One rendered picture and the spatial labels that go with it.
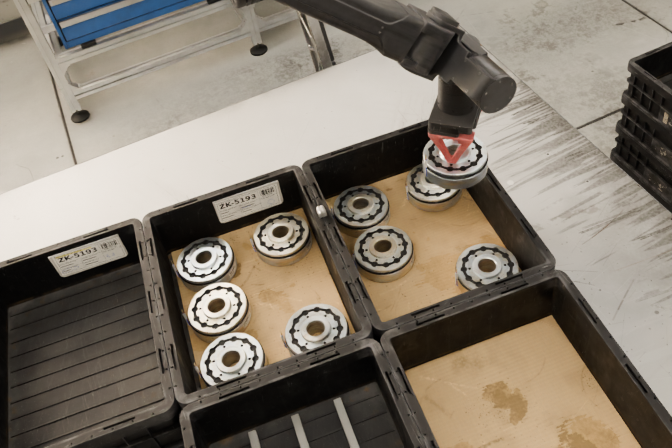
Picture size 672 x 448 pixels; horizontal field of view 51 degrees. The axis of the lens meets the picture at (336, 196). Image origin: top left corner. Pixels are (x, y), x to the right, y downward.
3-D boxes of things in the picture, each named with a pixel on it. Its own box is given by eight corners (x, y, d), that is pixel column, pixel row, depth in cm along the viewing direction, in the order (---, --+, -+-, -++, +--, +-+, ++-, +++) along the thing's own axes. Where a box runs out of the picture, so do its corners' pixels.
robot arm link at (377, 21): (154, -148, 72) (114, -51, 76) (164, -132, 68) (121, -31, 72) (450, 7, 97) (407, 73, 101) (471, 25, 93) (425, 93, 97)
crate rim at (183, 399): (144, 223, 129) (140, 214, 127) (301, 171, 132) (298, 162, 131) (181, 415, 101) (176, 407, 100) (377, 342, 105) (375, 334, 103)
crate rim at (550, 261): (301, 171, 132) (299, 162, 131) (448, 121, 136) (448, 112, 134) (377, 342, 105) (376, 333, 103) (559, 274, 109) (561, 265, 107)
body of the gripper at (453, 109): (484, 94, 109) (487, 54, 104) (471, 138, 103) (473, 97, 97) (442, 89, 111) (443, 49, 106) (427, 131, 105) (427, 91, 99)
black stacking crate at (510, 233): (310, 206, 139) (300, 164, 131) (449, 158, 143) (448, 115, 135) (384, 373, 112) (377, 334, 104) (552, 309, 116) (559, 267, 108)
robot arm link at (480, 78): (427, 2, 93) (392, 57, 97) (475, 45, 86) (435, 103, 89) (483, 29, 101) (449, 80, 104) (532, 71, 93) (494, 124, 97)
